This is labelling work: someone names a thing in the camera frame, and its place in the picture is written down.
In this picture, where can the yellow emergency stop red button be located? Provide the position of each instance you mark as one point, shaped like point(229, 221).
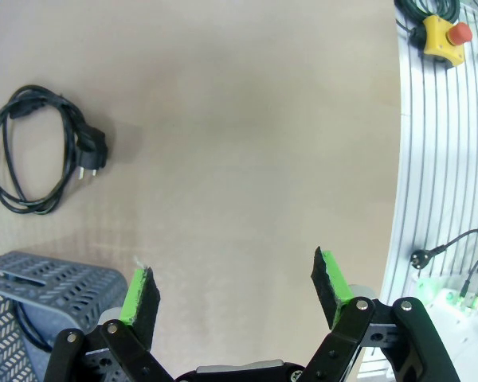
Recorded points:
point(438, 36)

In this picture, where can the blue-grey perforated plastic basket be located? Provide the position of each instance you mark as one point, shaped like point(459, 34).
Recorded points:
point(44, 274)

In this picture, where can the slotted aluminium base plate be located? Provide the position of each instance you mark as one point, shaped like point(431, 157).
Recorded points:
point(442, 159)

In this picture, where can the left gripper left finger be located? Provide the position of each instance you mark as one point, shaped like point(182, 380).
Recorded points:
point(143, 302)

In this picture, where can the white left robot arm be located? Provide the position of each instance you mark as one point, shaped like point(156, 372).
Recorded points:
point(476, 346)

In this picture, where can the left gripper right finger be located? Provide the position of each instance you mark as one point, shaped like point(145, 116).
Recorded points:
point(330, 286)

